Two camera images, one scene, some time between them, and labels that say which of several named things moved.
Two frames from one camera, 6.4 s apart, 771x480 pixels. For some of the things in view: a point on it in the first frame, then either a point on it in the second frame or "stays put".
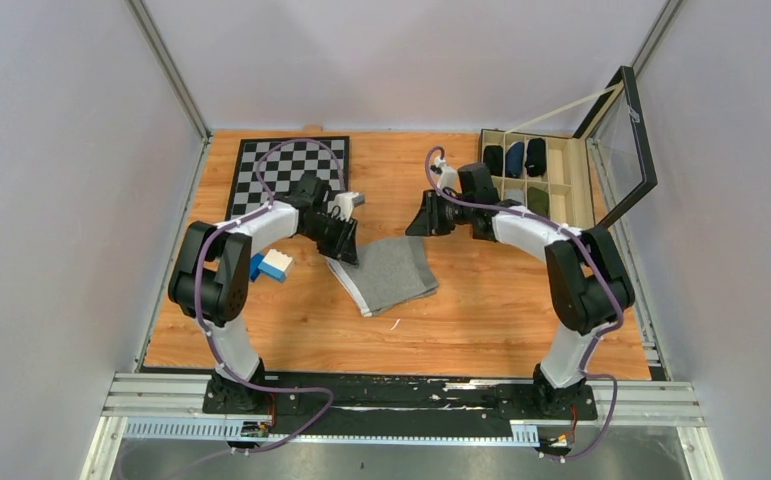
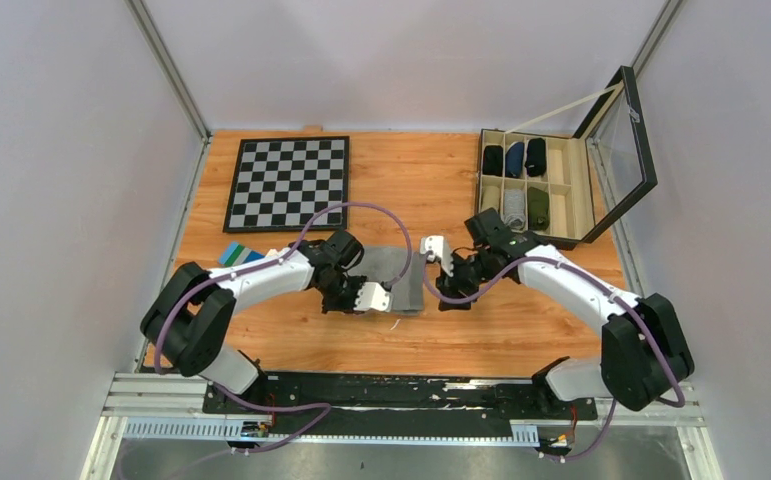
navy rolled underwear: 514,160 stays put
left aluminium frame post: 142,13 stays put
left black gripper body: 327,232 -> 341,295
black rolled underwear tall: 536,163 stays put
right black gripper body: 451,214 -> 475,267
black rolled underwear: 493,159 stays put
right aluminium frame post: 656,37 stays put
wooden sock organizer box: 584,181 stays put
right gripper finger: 426,221 -> 457,288
